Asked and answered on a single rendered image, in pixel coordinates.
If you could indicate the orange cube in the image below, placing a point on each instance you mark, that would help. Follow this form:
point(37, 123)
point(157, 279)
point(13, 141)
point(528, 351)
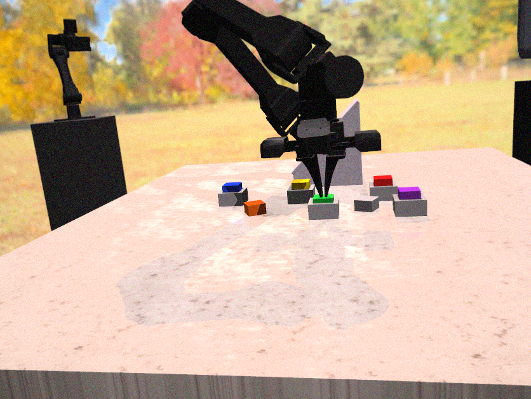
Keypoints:
point(253, 208)

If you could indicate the red button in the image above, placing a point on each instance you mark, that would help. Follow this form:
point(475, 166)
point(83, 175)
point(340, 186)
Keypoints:
point(384, 187)

